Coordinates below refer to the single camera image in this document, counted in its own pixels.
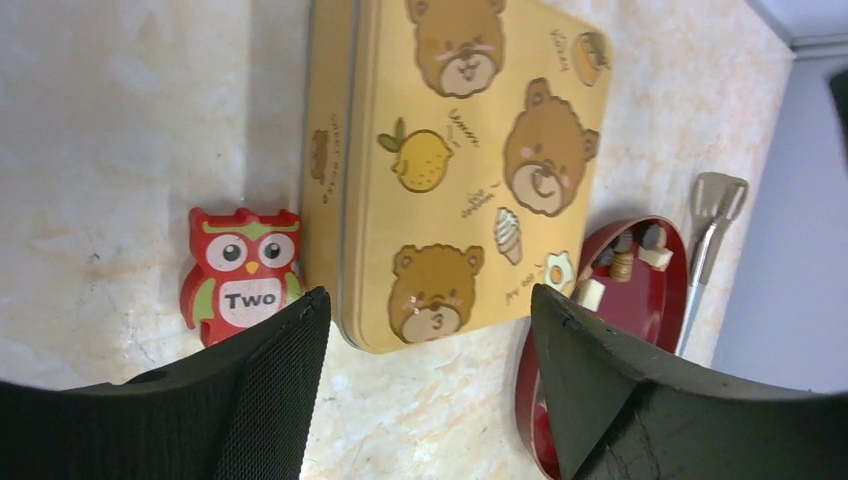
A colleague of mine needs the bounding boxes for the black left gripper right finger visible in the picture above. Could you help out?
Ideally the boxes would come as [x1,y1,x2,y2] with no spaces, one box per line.
[531,284,847,479]

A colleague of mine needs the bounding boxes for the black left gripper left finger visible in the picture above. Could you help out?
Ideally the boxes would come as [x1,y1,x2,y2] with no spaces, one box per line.
[1,287,331,479]

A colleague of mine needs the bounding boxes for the red round tray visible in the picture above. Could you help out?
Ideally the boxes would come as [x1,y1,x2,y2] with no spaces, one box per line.
[515,215,689,479]

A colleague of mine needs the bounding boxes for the silver metal tongs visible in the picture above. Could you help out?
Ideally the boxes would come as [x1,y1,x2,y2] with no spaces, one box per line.
[675,171,749,357]

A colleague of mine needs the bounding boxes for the gold bear tin lid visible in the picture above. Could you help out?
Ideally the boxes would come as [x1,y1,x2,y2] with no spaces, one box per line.
[339,1,614,353]

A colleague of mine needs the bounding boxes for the white square chocolate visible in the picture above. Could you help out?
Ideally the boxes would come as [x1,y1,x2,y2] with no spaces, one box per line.
[575,278,606,312]
[638,247,674,272]

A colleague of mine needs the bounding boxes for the caramel ridged chocolate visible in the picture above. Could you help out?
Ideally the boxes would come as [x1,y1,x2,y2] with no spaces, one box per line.
[608,252,635,283]

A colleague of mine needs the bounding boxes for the gold chocolate box tin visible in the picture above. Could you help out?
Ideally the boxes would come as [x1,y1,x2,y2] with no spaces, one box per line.
[301,1,361,322]

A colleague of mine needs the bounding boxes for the red owl toy block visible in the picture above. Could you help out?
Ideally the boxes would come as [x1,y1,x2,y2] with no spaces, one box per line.
[179,207,304,347]

